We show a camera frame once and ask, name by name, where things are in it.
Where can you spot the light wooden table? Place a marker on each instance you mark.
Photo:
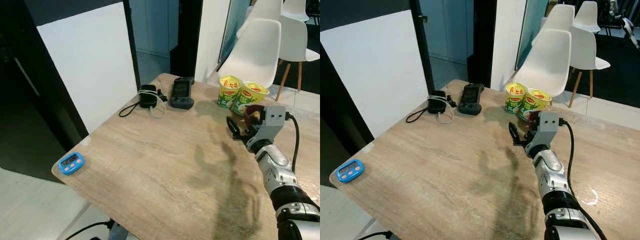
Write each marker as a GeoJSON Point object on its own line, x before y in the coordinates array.
{"type": "Point", "coordinates": [165, 165]}
{"type": "Point", "coordinates": [450, 175]}

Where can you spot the black partition panel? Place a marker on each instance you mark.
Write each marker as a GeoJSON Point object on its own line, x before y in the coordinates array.
{"type": "Point", "coordinates": [335, 140]}
{"type": "Point", "coordinates": [30, 100]}

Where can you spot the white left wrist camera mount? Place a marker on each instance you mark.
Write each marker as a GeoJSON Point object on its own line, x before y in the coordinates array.
{"type": "Point", "coordinates": [119, 232]}

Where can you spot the white shell chair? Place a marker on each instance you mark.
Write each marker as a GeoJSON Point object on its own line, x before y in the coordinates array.
{"type": "Point", "coordinates": [550, 60]}
{"type": "Point", "coordinates": [267, 9]}
{"type": "Point", "coordinates": [295, 7]}
{"type": "Point", "coordinates": [587, 15]}
{"type": "Point", "coordinates": [255, 50]}
{"type": "Point", "coordinates": [585, 50]}
{"type": "Point", "coordinates": [295, 37]}
{"type": "Point", "coordinates": [560, 17]}

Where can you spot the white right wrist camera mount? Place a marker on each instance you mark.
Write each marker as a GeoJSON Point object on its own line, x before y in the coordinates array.
{"type": "Point", "coordinates": [547, 125]}
{"type": "Point", "coordinates": [270, 122]}

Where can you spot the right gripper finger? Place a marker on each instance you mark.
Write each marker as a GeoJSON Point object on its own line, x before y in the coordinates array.
{"type": "Point", "coordinates": [235, 129]}
{"type": "Point", "coordinates": [516, 134]}

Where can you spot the white board panel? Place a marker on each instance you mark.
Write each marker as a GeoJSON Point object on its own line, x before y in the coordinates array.
{"type": "Point", "coordinates": [375, 75]}
{"type": "Point", "coordinates": [90, 65]}

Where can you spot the black handheld console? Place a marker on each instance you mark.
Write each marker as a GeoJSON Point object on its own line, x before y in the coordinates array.
{"type": "Point", "coordinates": [182, 92]}
{"type": "Point", "coordinates": [471, 98]}

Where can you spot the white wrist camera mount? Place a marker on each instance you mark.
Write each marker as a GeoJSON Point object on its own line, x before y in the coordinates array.
{"type": "Point", "coordinates": [270, 122]}
{"type": "Point", "coordinates": [119, 232]}
{"type": "Point", "coordinates": [547, 125]}

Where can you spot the blue kitchen timer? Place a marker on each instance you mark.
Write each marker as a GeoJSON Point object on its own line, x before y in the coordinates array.
{"type": "Point", "coordinates": [71, 163]}
{"type": "Point", "coordinates": [350, 170]}

